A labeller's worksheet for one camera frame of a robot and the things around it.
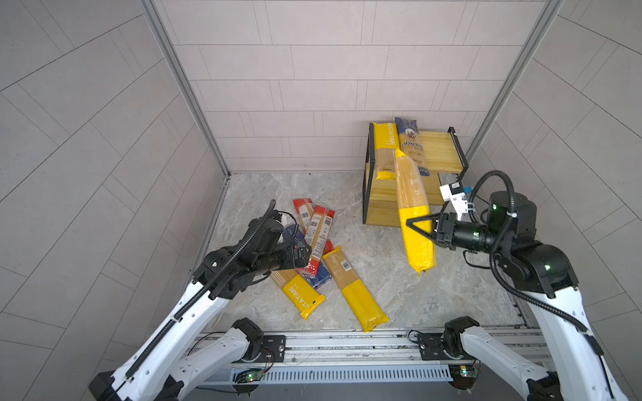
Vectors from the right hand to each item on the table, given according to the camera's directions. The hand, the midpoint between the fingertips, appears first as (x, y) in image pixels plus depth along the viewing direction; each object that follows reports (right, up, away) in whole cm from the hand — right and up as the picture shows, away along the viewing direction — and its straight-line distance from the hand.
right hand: (411, 227), depth 55 cm
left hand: (-25, -8, +12) cm, 29 cm away
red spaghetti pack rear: (-29, +1, +44) cm, 53 cm away
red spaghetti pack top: (-23, -8, +34) cm, 42 cm away
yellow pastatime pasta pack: (-27, -26, +24) cm, 44 cm away
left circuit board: (-40, -41, +10) cm, 58 cm away
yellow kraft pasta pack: (-8, -27, +23) cm, 36 cm away
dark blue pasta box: (-21, -20, +27) cm, 40 cm away
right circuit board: (+20, -42, +13) cm, 48 cm away
